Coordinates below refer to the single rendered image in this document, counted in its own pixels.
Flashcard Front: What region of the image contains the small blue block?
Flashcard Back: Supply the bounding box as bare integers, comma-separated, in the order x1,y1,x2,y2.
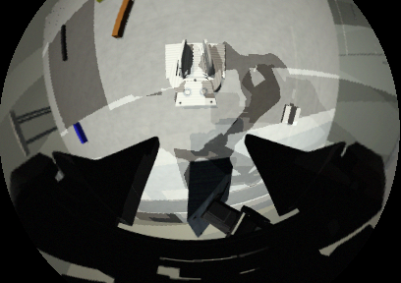
74,122,87,144

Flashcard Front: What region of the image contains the brown rectangular bar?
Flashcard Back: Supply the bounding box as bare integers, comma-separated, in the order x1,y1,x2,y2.
111,0,133,38

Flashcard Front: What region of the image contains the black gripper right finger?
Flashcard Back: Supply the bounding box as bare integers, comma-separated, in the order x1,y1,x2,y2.
244,134,346,216

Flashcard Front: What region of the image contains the dark grey long bar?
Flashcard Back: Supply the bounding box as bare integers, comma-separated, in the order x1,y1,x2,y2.
60,24,68,62

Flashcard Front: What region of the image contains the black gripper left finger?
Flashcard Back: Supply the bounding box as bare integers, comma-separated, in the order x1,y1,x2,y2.
52,137,160,226

